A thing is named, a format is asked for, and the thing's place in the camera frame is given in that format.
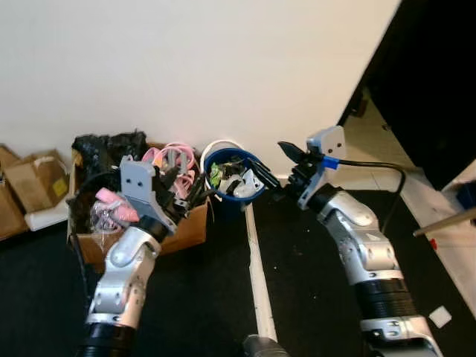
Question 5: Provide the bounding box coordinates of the white crumpled trash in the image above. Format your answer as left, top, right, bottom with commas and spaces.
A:
227, 165, 265, 200

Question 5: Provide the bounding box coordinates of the blue rubbish bin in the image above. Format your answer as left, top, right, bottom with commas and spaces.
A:
202, 147, 268, 218

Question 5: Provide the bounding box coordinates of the green wrapper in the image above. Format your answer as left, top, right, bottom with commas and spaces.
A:
209, 164, 226, 188

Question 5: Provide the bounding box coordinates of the large open cardboard box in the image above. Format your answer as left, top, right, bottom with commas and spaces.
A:
67, 140, 210, 267

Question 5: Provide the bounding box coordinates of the white round hoop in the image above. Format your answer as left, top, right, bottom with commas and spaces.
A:
199, 138, 248, 173

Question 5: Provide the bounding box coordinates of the clear plastic wrap with pink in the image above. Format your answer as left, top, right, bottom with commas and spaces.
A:
89, 187, 141, 233

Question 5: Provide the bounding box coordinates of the black plastic bag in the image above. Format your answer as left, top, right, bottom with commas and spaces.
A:
71, 129, 149, 198

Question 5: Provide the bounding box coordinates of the white foam slab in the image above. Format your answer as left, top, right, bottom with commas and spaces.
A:
25, 201, 73, 232

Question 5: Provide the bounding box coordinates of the small open cardboard box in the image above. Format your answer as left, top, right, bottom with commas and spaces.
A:
4, 150, 73, 216

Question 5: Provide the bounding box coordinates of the brown wooden stick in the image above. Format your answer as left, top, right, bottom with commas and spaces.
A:
413, 208, 476, 238

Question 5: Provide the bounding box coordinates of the black door panel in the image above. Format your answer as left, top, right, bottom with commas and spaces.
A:
337, 0, 476, 193

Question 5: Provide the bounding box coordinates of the flat-flapped brown cardboard box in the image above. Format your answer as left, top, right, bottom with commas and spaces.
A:
0, 144, 30, 242

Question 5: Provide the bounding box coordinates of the grey robot foot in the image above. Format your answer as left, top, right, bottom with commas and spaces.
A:
242, 335, 291, 357

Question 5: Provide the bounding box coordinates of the white paper scrap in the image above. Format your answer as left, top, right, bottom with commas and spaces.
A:
429, 306, 453, 329

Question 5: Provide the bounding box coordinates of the pink cable bundle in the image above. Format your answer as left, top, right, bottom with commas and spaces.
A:
141, 142, 199, 200

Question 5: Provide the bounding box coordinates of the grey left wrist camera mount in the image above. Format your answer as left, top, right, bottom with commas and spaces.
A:
119, 156, 161, 218

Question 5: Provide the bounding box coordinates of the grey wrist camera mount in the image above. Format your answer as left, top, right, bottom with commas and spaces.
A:
119, 156, 161, 218
300, 125, 347, 210

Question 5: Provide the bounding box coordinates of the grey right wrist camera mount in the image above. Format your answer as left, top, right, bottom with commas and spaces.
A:
300, 125, 347, 210

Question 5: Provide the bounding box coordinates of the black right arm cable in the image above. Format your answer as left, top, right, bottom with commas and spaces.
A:
327, 158, 408, 233

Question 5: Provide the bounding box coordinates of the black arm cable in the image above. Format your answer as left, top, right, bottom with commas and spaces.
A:
327, 158, 408, 233
68, 170, 123, 302

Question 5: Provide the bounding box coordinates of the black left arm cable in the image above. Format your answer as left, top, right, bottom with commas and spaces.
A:
68, 170, 123, 302

